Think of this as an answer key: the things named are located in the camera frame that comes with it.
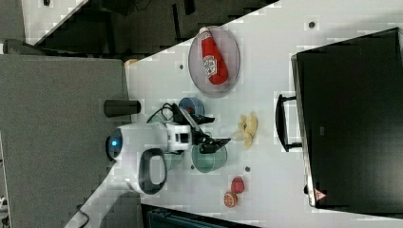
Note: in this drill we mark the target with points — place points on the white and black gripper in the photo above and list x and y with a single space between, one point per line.
183 132

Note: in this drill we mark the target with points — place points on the yellow plush peeled banana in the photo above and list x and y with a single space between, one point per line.
247 129

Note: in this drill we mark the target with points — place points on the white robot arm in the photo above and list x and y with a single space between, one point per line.
138 151

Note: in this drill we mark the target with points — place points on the black toaster oven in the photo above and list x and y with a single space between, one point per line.
350 111

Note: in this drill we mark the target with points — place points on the blue bowl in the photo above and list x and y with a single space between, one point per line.
194 103

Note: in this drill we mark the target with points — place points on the green translucent cup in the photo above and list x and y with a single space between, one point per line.
206 163

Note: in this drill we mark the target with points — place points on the red plush strawberry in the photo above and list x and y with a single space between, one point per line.
237 185

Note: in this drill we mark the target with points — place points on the red plush ketchup bottle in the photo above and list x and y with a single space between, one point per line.
212 60

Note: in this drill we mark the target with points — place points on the orange slice toy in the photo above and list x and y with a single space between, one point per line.
230 199

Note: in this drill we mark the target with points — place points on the grey round plate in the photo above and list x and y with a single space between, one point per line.
231 55

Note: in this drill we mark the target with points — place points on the black cylinder post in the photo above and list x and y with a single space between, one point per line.
117 108

